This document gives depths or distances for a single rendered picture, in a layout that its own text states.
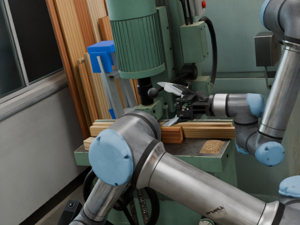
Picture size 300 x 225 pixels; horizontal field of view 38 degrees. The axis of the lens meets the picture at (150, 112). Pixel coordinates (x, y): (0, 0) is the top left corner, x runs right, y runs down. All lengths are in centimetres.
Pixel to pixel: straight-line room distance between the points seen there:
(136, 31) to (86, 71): 150
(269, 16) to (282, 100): 26
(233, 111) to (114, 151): 56
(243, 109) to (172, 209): 53
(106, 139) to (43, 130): 218
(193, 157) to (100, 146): 66
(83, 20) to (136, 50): 173
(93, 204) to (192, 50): 80
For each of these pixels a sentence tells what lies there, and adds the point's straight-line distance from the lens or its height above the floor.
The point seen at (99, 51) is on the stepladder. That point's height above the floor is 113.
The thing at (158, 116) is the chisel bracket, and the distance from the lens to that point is 171.
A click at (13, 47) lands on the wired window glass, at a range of 300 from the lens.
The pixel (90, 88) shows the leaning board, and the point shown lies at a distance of 304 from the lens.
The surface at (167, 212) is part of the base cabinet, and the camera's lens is 170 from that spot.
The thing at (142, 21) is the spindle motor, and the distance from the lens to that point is 156.
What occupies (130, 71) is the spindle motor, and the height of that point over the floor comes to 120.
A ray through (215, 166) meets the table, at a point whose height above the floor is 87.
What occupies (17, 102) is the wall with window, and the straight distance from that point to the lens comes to 290.
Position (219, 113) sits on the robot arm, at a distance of 138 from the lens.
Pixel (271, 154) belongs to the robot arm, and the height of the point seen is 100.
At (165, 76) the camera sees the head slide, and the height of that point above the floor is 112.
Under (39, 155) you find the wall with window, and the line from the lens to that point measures 307.
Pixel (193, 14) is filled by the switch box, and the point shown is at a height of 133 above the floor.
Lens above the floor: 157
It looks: 19 degrees down
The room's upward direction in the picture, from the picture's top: 9 degrees counter-clockwise
